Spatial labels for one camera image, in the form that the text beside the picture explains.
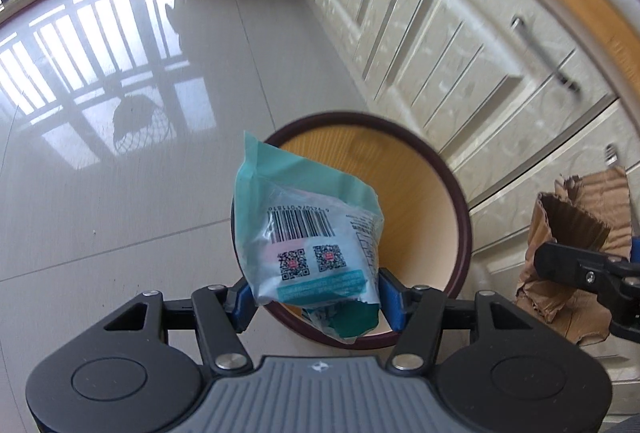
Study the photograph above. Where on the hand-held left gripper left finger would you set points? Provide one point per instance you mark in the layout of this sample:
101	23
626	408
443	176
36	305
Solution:
244	308

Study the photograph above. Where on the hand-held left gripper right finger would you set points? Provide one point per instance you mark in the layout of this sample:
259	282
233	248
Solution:
392	303

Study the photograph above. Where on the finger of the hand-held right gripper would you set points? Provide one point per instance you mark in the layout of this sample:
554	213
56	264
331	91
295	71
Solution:
636	250
570	263

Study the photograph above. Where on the torn brown cardboard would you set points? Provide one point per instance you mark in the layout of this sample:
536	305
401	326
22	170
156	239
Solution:
575	218

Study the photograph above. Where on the yellow plastic bin brown rim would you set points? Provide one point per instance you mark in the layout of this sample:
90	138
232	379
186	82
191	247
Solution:
425	223

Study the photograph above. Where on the teal plastic packet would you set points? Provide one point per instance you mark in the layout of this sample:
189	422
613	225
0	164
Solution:
300	223

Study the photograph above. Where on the white cabinet wooden top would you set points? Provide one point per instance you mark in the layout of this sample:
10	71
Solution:
425	38

